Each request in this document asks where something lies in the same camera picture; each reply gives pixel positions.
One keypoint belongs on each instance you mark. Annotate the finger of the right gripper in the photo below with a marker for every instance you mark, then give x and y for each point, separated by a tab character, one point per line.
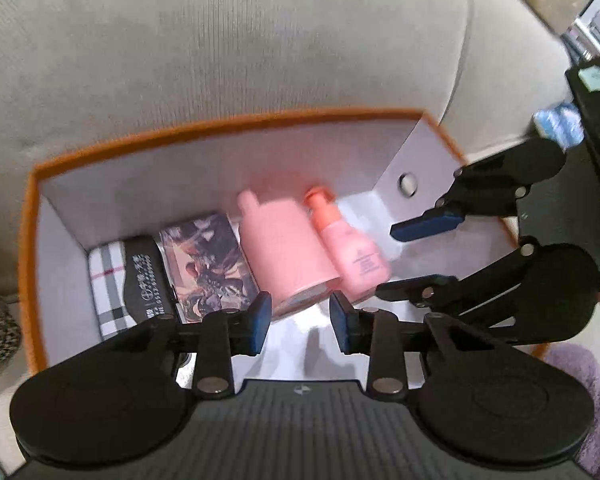
432	222
415	290

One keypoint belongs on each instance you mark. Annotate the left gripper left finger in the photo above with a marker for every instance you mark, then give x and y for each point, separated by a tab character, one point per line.
220	336

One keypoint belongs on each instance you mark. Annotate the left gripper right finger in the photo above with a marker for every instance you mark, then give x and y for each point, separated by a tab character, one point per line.
376	334

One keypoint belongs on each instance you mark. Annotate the illustrated card box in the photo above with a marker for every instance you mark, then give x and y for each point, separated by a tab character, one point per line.
206	267

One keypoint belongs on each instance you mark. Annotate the small pink pump bottle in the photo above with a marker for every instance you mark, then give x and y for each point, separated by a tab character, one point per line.
358	259

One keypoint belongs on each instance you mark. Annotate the orange storage box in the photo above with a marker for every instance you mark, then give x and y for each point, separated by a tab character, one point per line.
384	166

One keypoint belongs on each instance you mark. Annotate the large pink bottle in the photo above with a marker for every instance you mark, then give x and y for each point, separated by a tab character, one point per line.
286	256

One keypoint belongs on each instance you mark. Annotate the plaid and black pouch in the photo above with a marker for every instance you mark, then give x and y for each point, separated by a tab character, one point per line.
129	284

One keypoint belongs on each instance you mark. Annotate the purple fluffy blanket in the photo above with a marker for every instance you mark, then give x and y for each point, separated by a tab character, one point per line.
584	400

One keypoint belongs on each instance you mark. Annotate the grey fabric sofa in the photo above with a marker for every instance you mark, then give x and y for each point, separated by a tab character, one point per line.
76	73

